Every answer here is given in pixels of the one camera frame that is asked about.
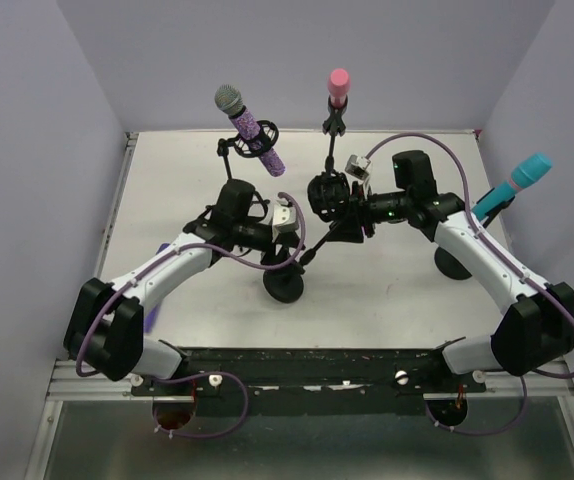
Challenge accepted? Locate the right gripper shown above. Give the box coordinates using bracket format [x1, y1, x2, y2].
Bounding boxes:
[327, 180, 413, 244]

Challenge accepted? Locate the black shock-mount desk stand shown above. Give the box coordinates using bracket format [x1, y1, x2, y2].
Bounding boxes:
[263, 171, 361, 304]

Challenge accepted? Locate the plain purple microphone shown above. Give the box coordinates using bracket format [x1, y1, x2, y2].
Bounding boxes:
[143, 241, 170, 333]

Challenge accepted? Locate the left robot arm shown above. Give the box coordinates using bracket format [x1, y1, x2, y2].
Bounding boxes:
[63, 179, 306, 395]

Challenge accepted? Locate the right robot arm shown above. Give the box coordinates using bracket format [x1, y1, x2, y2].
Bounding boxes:
[321, 150, 574, 392]

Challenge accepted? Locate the black round-base clip stand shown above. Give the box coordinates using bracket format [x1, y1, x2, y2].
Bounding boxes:
[307, 97, 349, 218]

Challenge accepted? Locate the black right round-base stand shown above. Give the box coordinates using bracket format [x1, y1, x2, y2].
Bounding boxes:
[434, 199, 514, 281]

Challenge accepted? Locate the pink microphone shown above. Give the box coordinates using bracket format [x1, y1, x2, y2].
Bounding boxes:
[327, 68, 351, 108]

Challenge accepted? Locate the purple glitter microphone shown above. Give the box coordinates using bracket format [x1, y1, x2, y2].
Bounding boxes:
[214, 84, 286, 177]

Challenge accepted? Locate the teal microphone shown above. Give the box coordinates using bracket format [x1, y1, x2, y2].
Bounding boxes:
[471, 153, 552, 220]

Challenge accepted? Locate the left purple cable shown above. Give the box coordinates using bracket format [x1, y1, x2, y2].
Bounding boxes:
[74, 191, 309, 441]

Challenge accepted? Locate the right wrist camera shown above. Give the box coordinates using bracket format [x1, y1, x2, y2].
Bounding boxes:
[344, 154, 372, 183]

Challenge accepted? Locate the black tripod shock-mount stand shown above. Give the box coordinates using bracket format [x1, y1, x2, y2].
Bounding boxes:
[217, 110, 286, 187]

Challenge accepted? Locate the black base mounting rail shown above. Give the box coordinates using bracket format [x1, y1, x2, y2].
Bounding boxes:
[131, 348, 486, 417]

